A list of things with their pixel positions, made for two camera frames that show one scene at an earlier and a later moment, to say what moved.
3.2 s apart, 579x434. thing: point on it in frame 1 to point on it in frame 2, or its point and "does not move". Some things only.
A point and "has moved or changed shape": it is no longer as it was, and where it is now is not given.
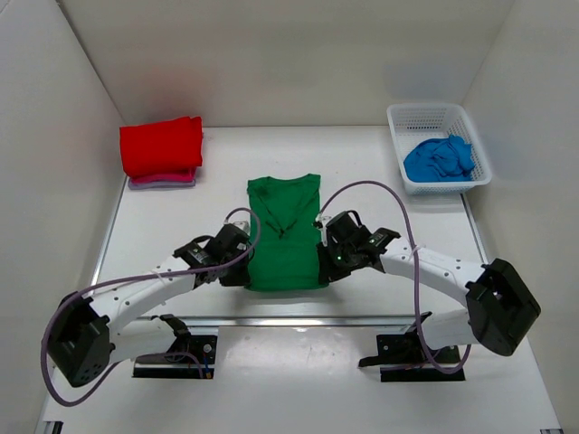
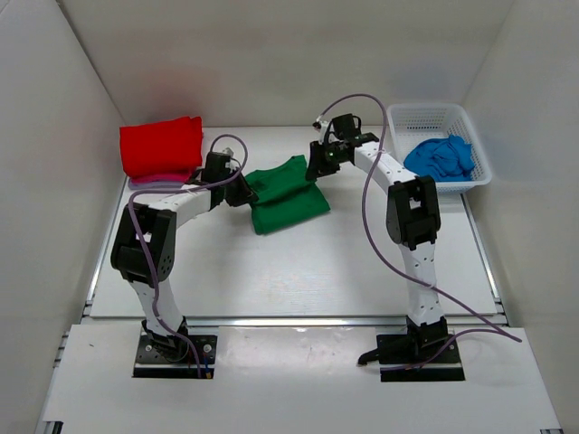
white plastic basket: [439, 150] does not move
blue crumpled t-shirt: [440, 160] does not move
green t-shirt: [286, 256] has moved or changed shape
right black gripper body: [337, 259] to [327, 157]
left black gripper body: [236, 273] to [237, 192]
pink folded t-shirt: [188, 175] does not move
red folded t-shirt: [163, 146] does not move
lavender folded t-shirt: [160, 185] does not move
